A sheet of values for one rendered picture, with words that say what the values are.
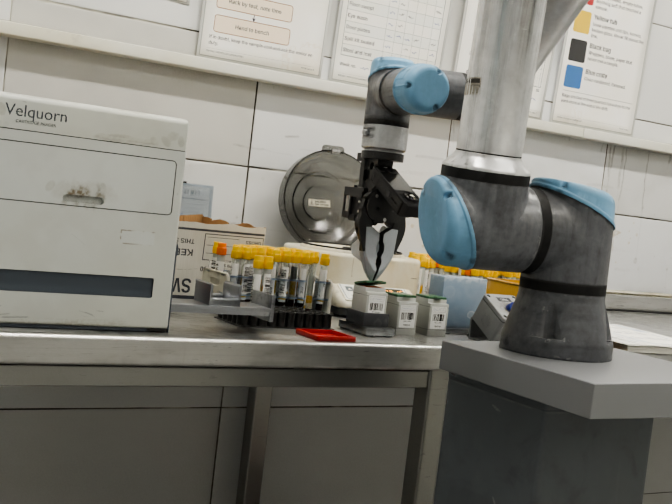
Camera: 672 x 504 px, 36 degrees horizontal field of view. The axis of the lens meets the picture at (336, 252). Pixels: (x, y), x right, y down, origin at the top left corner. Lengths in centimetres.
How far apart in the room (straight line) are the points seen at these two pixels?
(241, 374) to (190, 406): 72
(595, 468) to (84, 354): 68
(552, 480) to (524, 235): 31
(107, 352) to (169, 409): 82
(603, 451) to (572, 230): 29
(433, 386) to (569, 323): 39
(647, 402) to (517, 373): 16
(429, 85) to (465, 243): 36
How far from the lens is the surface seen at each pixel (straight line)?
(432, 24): 245
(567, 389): 124
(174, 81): 214
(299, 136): 226
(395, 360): 161
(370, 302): 168
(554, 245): 136
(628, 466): 144
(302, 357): 152
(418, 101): 157
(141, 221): 143
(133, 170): 143
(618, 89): 284
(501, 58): 132
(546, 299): 138
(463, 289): 186
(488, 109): 132
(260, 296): 158
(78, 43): 204
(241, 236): 182
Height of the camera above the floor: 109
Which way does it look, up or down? 3 degrees down
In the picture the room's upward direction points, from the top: 7 degrees clockwise
